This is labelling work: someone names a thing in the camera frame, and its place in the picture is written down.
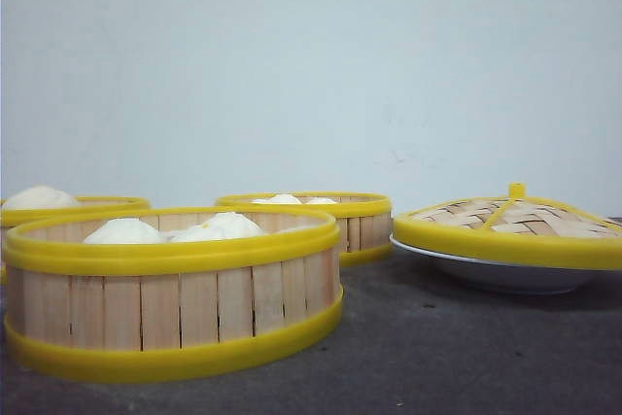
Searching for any bamboo steamer basket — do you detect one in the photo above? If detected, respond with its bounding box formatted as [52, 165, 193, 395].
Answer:
[215, 190, 393, 266]
[1, 196, 178, 282]
[2, 205, 343, 383]

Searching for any woven bamboo steamer lid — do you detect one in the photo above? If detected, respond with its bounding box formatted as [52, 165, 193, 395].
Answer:
[392, 183, 621, 271]

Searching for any white steamed bun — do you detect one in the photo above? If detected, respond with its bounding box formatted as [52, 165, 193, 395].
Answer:
[2, 186, 81, 210]
[170, 212, 265, 243]
[84, 218, 164, 245]

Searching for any white steamed bun right front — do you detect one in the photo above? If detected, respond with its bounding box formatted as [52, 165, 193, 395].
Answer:
[170, 212, 265, 243]

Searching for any white bun in rear basket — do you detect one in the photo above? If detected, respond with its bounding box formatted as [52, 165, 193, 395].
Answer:
[252, 193, 302, 205]

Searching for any small white bun rear basket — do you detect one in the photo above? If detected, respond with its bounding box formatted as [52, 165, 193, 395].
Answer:
[305, 196, 337, 205]

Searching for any white plate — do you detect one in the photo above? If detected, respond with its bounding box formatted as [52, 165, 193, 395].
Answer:
[390, 234, 598, 295]

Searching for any white steamed bun left front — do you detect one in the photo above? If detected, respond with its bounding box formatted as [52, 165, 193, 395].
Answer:
[84, 218, 164, 245]

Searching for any white steamed bun far left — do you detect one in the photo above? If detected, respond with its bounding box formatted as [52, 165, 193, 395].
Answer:
[2, 186, 81, 210]

